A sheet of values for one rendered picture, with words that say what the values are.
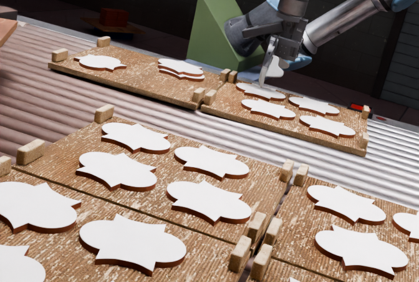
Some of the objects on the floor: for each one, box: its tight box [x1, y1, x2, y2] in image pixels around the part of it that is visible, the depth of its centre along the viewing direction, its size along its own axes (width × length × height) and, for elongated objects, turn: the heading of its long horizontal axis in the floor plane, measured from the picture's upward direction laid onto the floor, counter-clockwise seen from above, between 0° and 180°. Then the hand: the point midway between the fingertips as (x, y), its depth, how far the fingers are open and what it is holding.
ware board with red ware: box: [80, 8, 146, 40], centre depth 629 cm, size 50×50×28 cm
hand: (262, 82), depth 170 cm, fingers open, 14 cm apart
